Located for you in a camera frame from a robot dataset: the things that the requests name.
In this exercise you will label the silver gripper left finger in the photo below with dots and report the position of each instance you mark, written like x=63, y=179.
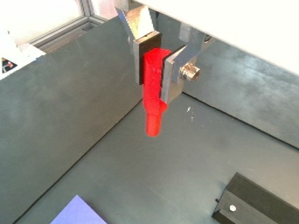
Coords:
x=143, y=36

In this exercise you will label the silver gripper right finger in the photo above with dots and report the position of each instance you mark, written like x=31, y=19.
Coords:
x=179, y=65

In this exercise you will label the red hexagonal peg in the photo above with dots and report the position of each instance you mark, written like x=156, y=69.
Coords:
x=153, y=104

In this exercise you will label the black metal board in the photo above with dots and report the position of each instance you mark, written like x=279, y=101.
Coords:
x=247, y=203

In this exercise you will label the white box with warning label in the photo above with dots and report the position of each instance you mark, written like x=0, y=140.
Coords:
x=15, y=56

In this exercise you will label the purple flat block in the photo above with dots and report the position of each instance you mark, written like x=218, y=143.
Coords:
x=77, y=213

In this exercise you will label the aluminium frame profile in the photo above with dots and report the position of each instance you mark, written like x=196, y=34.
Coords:
x=93, y=13

